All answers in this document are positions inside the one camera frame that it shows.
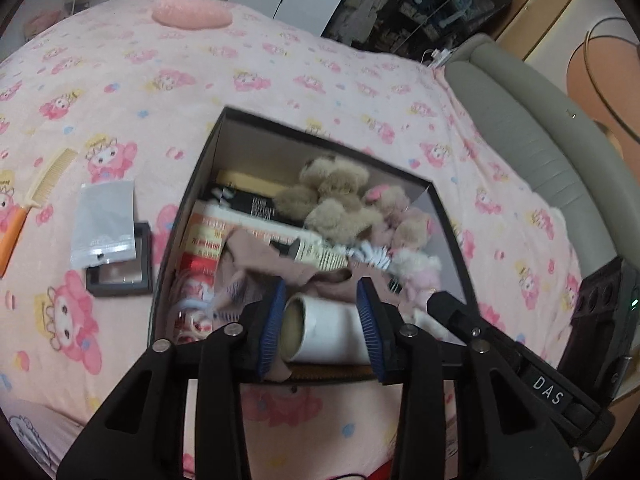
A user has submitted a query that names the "black square frame case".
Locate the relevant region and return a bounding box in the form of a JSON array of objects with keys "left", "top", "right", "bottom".
[{"left": 85, "top": 222, "right": 153, "bottom": 297}]

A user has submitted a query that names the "cream comb with orange handle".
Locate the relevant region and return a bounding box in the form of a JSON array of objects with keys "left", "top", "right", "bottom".
[{"left": 0, "top": 147, "right": 80, "bottom": 278}]

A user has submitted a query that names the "black small carton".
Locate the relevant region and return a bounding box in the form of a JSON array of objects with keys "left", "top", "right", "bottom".
[{"left": 199, "top": 184, "right": 281, "bottom": 223}]

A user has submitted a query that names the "black white striped cloth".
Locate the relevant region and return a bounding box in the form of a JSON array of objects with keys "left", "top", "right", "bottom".
[{"left": 347, "top": 240, "right": 397, "bottom": 275}]

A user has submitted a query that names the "clear zip bag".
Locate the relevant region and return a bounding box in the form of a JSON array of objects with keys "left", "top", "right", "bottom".
[{"left": 70, "top": 180, "right": 137, "bottom": 270}]

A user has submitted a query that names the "hand cream tube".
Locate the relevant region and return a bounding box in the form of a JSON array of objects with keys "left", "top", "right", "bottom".
[{"left": 270, "top": 239, "right": 351, "bottom": 273}]

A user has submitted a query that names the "dark clothes rack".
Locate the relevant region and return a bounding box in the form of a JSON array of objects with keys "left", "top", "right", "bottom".
[{"left": 322, "top": 0, "right": 516, "bottom": 61}]

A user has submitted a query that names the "white cylinder tube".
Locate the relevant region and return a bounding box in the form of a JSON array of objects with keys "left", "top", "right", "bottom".
[{"left": 282, "top": 294, "right": 373, "bottom": 366}]

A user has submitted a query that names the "red cloth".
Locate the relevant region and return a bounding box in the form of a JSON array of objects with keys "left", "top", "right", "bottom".
[{"left": 345, "top": 457, "right": 401, "bottom": 480}]

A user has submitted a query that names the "red packet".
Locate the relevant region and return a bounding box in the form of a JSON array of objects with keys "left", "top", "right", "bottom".
[{"left": 172, "top": 255, "right": 221, "bottom": 346}]

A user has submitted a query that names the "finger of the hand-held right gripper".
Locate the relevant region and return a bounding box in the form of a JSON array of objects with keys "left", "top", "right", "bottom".
[{"left": 427, "top": 291, "right": 531, "bottom": 367}]

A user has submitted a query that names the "pink folded cloth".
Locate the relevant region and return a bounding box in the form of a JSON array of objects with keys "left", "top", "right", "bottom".
[{"left": 22, "top": 10, "right": 66, "bottom": 38}]

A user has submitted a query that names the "person's pink clothing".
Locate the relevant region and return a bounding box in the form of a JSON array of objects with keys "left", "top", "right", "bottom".
[{"left": 5, "top": 400, "right": 91, "bottom": 466}]

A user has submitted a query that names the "grey padded bed headboard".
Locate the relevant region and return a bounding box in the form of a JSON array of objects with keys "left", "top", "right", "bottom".
[{"left": 444, "top": 34, "right": 628, "bottom": 273}]

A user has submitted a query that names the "white pink plush toy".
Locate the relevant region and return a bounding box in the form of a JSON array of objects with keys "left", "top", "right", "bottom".
[{"left": 389, "top": 249, "right": 444, "bottom": 311}]

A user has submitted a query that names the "black cardboard box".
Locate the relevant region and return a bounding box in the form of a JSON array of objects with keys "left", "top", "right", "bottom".
[{"left": 147, "top": 106, "right": 468, "bottom": 386}]

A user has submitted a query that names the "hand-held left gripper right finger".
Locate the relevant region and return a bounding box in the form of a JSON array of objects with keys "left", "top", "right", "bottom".
[{"left": 356, "top": 277, "right": 583, "bottom": 480}]

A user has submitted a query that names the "pink fluffy pillow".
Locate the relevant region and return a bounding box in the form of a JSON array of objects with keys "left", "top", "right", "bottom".
[{"left": 152, "top": 0, "right": 233, "bottom": 30}]

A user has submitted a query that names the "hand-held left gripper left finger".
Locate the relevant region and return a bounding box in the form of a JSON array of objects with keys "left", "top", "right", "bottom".
[{"left": 56, "top": 278, "right": 288, "bottom": 480}]

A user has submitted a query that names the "beige plush toy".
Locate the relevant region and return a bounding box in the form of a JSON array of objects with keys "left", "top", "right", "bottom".
[{"left": 272, "top": 155, "right": 387, "bottom": 242}]

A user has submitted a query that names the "red white carton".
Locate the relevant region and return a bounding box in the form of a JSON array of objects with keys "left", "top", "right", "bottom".
[{"left": 180, "top": 212, "right": 238, "bottom": 263}]

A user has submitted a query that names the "brown cloth pouch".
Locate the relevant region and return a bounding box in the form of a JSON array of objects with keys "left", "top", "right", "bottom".
[{"left": 215, "top": 229, "right": 401, "bottom": 311}]

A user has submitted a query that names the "pink printed blanket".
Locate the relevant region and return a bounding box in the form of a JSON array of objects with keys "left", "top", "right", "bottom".
[{"left": 0, "top": 0, "right": 586, "bottom": 480}]

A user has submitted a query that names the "tan flat box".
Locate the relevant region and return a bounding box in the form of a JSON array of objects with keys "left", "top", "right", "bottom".
[{"left": 216, "top": 169, "right": 301, "bottom": 195}]

